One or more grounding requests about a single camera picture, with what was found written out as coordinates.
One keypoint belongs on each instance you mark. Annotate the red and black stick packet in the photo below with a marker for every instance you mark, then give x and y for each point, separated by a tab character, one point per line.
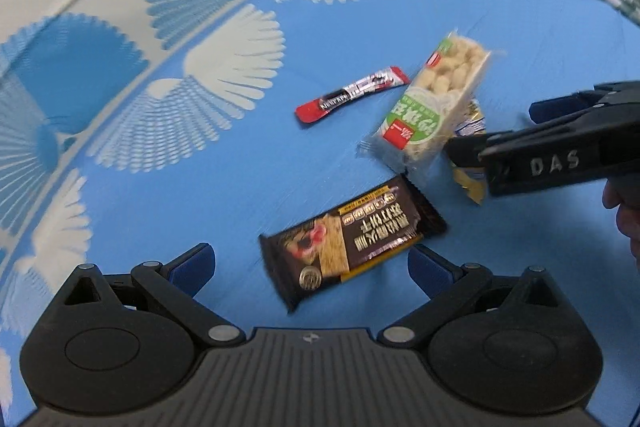
350	94

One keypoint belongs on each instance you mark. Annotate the small yellow snack packet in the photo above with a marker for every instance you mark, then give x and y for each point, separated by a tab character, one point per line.
472	184

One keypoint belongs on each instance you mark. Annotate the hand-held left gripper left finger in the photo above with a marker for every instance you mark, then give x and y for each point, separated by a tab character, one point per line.
192	267

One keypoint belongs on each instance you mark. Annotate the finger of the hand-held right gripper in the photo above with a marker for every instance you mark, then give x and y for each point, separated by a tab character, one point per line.
465	152
590	99

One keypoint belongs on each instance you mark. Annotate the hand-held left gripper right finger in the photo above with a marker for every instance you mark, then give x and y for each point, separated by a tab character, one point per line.
430	269

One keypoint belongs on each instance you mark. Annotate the person's right hand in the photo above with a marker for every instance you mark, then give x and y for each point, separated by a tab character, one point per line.
629	217

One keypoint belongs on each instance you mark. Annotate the puffed rice bar green label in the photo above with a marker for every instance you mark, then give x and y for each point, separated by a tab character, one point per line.
435	107

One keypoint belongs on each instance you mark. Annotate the dark brown cracker packet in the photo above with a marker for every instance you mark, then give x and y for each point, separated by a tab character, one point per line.
360	237

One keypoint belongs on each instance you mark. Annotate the blue fan-print blanket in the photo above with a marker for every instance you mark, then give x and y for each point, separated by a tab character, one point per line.
150	157

